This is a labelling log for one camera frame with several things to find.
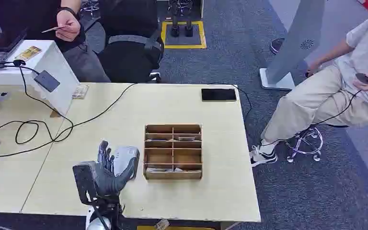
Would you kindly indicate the chrome stool base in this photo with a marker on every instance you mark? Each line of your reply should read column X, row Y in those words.
column 304, row 144

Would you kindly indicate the black card reader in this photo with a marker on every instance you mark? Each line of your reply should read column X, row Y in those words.
column 47, row 81

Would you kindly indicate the white cabinet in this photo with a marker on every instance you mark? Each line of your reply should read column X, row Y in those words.
column 52, row 60

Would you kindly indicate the black handheld controller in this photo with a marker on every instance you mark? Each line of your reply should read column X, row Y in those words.
column 364, row 78

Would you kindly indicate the person's hand holding card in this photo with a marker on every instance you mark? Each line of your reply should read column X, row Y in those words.
column 69, row 27

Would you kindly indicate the silver white card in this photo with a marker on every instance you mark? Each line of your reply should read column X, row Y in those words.
column 125, row 157

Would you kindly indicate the white floor stand panel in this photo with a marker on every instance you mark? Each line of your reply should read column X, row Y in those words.
column 295, row 41

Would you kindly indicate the chrome chair base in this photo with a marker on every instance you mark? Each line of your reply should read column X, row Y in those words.
column 90, row 6
column 180, row 6

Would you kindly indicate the person seated behind desk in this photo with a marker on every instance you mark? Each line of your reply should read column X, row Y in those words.
column 85, row 63

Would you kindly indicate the black robot feet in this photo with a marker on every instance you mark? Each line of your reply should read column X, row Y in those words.
column 181, row 31

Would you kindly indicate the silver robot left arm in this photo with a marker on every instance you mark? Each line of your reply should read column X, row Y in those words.
column 103, row 212

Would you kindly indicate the person seated on stool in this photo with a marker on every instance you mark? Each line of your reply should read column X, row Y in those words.
column 317, row 95

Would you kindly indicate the thin pale card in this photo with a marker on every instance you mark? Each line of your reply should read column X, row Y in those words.
column 52, row 29

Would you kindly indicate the yellow printed card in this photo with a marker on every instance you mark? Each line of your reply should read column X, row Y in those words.
column 28, row 53

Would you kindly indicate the card in wooden box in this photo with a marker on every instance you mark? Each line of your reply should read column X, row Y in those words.
column 158, row 170
column 186, row 138

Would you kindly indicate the wooden card box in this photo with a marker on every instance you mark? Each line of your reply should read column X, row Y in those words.
column 173, row 176

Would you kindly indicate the pack of cards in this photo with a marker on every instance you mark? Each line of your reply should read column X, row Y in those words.
column 80, row 91

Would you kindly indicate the black phone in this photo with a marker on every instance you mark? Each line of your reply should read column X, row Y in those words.
column 219, row 94

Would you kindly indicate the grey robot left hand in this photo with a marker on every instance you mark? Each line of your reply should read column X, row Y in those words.
column 106, row 181

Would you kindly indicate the dark wrist camera box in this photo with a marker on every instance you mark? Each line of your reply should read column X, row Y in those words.
column 84, row 182

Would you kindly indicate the black office chair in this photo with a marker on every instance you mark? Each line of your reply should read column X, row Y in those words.
column 130, row 54

